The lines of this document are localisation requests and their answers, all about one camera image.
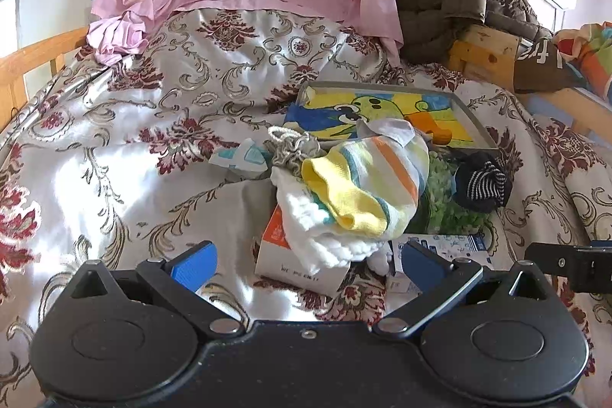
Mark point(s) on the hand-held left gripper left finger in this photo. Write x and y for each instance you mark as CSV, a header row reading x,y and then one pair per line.
x,y
193,265

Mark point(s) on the floral satin bedspread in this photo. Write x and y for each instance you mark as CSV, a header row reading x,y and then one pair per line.
x,y
143,140

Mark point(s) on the white fluffy sock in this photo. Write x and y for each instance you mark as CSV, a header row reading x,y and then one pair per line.
x,y
315,226

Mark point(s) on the dark striped sock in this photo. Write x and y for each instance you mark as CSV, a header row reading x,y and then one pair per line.
x,y
480,185

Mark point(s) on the colourful patterned blanket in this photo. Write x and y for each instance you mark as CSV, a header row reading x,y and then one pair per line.
x,y
590,54

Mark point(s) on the grey tray with cartoon print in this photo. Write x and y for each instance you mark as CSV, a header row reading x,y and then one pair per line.
x,y
397,111

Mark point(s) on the yellow striped sock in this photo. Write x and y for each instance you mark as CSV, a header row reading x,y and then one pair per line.
x,y
373,183

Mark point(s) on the orange white carton box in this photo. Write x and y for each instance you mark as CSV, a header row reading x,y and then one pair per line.
x,y
282,255

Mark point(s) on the white blue tissue packet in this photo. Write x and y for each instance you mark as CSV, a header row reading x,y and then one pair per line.
x,y
241,159

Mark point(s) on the brown printed cloth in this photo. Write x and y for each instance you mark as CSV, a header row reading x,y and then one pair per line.
x,y
540,64

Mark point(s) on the green fuzzy cloth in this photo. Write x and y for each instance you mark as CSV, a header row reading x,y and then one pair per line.
x,y
444,197

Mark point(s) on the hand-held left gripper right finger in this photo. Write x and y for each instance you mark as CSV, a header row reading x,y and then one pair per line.
x,y
423,267

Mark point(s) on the grey beige knit sock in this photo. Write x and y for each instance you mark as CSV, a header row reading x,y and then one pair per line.
x,y
289,150

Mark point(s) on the wooden bed rail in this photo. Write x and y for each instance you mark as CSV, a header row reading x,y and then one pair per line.
x,y
28,64

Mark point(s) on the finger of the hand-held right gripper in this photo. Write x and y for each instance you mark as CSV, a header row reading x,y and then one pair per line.
x,y
559,262

